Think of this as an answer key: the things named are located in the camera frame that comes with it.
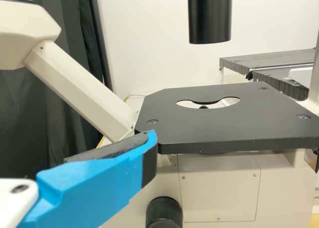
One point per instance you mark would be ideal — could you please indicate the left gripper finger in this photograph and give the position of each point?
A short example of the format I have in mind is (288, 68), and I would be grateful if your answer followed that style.
(94, 185)

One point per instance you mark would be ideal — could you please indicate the cream microscope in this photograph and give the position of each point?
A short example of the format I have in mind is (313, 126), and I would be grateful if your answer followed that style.
(224, 118)

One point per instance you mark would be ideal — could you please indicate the black platform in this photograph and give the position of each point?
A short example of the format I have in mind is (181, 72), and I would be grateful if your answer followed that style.
(274, 84)
(261, 57)

